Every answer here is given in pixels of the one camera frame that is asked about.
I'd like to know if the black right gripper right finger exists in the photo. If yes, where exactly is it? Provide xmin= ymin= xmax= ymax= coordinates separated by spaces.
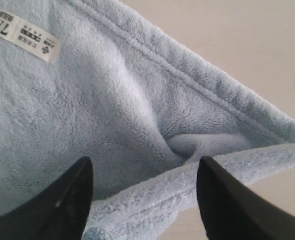
xmin=196 ymin=156 xmax=295 ymax=240

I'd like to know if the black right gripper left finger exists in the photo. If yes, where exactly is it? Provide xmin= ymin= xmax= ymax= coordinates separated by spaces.
xmin=0 ymin=157 xmax=94 ymax=240

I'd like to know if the light blue fluffy towel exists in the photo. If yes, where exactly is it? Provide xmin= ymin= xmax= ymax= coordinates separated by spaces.
xmin=0 ymin=0 xmax=295 ymax=240

